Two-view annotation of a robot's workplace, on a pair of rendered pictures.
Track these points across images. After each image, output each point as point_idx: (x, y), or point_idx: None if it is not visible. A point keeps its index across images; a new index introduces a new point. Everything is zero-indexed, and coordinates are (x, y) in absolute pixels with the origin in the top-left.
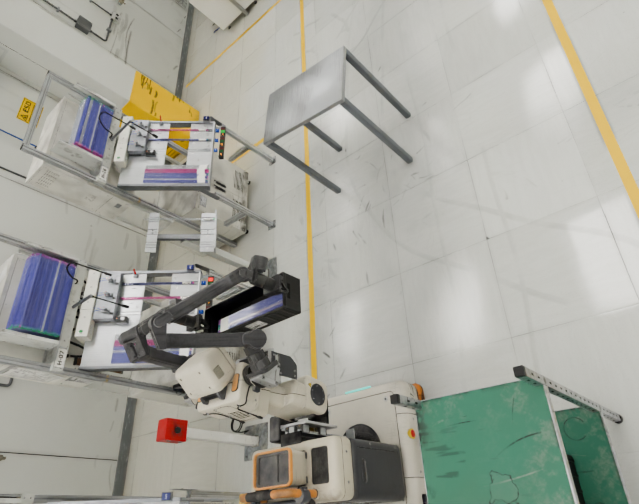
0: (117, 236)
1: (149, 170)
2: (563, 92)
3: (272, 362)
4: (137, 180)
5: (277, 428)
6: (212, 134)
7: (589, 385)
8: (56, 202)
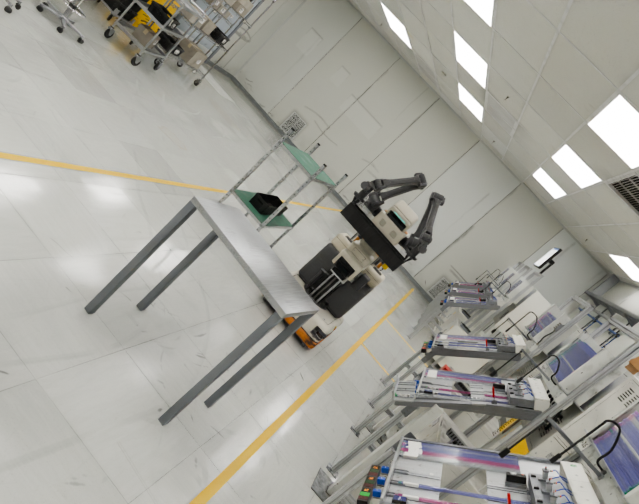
0: None
1: (510, 466)
2: (45, 174)
3: (367, 203)
4: (529, 463)
5: (365, 274)
6: (388, 481)
7: (202, 221)
8: None
